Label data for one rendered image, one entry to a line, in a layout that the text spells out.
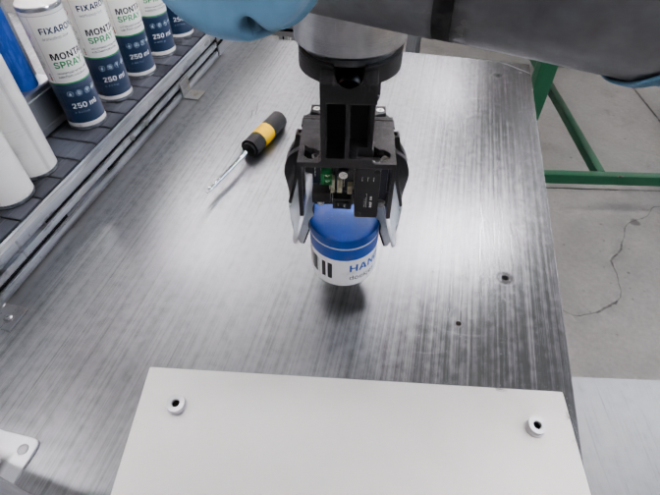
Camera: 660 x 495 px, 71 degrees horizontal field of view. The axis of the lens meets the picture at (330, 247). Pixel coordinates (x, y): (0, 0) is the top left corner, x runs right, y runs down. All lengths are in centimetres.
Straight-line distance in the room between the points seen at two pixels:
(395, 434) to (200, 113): 64
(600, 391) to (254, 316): 35
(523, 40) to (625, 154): 233
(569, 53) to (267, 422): 25
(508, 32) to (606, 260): 176
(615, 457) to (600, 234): 156
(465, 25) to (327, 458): 24
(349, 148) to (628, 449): 36
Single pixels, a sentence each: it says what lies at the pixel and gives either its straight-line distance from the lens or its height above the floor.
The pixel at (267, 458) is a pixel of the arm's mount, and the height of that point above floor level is 95.
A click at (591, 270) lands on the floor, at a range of 186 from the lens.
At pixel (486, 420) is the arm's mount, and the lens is 33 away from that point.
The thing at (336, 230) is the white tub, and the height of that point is 93.
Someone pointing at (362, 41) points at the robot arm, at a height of 112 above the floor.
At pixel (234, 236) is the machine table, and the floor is 83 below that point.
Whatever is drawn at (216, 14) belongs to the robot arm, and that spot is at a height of 118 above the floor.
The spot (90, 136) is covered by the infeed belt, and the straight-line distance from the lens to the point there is 73.
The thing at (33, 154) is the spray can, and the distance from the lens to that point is 66.
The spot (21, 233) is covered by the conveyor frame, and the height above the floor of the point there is 88.
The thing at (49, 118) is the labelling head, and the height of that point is 90.
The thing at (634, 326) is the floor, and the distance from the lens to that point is 177.
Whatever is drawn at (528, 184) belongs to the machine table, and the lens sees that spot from 71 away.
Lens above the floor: 124
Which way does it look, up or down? 47 degrees down
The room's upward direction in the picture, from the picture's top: straight up
